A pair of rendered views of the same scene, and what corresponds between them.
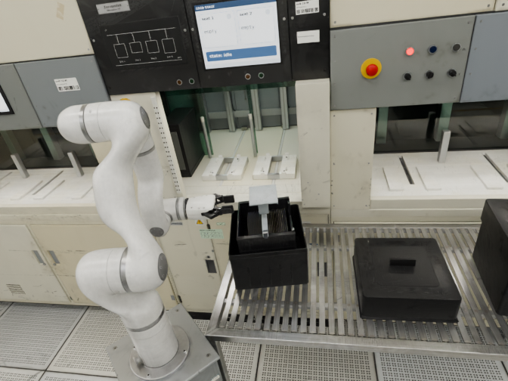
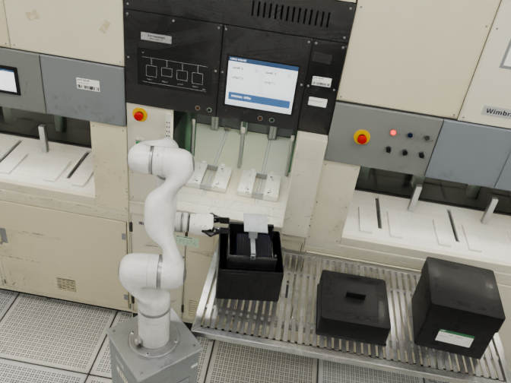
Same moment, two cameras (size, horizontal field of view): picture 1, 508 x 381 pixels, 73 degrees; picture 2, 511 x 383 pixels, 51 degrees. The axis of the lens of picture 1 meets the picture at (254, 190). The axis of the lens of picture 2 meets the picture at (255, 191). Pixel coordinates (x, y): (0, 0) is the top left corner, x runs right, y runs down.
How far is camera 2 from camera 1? 1.03 m
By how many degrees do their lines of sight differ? 9
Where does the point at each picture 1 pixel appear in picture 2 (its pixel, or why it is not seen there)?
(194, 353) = (182, 343)
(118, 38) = (152, 61)
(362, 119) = (347, 172)
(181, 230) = not seen: hidden behind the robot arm
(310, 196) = (290, 226)
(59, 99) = (74, 94)
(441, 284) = (379, 316)
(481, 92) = (441, 173)
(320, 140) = (309, 183)
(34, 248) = not seen: outside the picture
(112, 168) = (165, 198)
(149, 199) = not seen: hidden behind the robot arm
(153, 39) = (184, 70)
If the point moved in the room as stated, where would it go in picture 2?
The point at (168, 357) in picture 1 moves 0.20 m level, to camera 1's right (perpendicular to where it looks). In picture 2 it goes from (163, 342) to (216, 342)
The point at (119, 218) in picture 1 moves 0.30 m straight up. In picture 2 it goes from (163, 234) to (164, 159)
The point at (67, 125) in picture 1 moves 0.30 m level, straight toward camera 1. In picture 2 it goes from (138, 162) to (179, 213)
